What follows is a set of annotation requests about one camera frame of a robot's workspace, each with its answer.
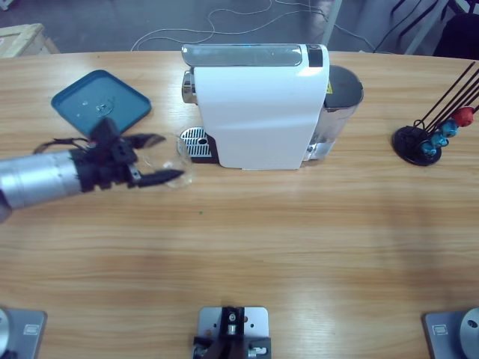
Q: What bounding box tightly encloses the black chair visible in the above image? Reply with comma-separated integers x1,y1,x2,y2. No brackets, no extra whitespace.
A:
433,13,479,61

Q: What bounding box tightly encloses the light wooden crate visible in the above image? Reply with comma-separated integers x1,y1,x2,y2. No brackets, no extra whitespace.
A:
0,22,61,59

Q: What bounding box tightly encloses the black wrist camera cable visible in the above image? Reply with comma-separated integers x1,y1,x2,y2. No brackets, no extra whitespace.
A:
32,137,97,155

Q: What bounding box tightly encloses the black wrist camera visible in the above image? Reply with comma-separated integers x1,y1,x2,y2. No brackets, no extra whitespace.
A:
89,117,123,150

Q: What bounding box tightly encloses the black power cord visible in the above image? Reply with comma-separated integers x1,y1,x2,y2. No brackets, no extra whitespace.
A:
373,0,448,53

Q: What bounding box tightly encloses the white metal table leg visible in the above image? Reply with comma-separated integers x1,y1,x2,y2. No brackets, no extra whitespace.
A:
320,0,342,46

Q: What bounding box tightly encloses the white capsule coffee machine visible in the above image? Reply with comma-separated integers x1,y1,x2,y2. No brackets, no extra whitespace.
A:
182,43,331,172

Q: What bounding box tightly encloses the black drip tray silver grille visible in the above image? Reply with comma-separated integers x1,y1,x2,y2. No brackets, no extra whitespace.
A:
177,126,220,165

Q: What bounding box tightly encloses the black capsule holder with rods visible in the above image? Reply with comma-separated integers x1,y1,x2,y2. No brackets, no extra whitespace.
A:
391,61,479,167

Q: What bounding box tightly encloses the clear glass cup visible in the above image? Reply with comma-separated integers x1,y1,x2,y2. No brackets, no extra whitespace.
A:
141,131,195,191

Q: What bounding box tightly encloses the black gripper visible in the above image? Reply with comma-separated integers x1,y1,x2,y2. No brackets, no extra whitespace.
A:
74,133,186,192

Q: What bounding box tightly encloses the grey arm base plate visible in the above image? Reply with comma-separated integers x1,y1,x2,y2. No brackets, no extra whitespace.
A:
421,307,479,359
0,306,49,359

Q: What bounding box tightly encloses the blue square plastic tray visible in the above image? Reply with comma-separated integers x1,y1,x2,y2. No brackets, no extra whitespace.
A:
50,69,153,140

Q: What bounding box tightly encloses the water tank with black lid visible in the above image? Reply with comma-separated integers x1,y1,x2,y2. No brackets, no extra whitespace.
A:
301,64,364,169

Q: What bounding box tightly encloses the white floor cable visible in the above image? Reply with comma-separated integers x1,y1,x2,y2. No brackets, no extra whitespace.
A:
129,0,375,52

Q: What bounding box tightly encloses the red coffee capsule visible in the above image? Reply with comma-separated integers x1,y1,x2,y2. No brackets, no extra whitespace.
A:
454,105,476,127

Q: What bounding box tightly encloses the white slanted metal bar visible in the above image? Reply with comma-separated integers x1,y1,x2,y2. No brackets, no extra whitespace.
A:
406,0,450,56

